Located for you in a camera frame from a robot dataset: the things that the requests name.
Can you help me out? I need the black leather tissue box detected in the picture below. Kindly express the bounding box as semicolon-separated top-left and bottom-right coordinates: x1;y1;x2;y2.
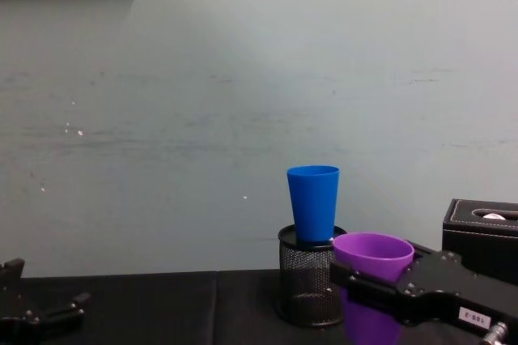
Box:
441;198;518;286

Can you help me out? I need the black mesh pen holder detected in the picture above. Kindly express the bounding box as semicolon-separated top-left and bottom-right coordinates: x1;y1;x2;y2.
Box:
277;223;349;328

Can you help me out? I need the black table cloth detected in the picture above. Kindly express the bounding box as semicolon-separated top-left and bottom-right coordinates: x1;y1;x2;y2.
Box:
0;267;518;345

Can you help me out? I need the purple plastic cup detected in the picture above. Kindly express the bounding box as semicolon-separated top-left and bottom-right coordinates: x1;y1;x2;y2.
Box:
332;231;416;345

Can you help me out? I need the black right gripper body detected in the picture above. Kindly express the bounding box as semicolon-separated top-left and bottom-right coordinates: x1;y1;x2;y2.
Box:
403;250;518;328

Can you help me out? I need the blue plastic cup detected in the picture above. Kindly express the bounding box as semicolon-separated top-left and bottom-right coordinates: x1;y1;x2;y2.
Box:
287;164;341;245

